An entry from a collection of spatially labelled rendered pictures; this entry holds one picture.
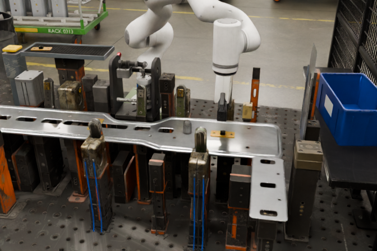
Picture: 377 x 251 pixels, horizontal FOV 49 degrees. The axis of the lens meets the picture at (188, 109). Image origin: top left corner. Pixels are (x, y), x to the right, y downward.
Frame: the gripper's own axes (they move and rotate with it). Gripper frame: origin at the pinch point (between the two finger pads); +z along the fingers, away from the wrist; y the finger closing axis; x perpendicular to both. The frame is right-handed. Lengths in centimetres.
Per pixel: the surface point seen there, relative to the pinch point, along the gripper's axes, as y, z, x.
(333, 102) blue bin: -4.4, -4.5, 36.2
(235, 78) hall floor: -290, 114, -8
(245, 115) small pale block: -10.5, 6.2, 7.6
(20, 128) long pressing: 7, 9, -72
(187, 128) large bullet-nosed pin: 1.9, 6.4, -11.9
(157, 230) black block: 20.9, 37.3, -19.0
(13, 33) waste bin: -240, 60, -228
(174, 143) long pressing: 8.9, 8.8, -15.1
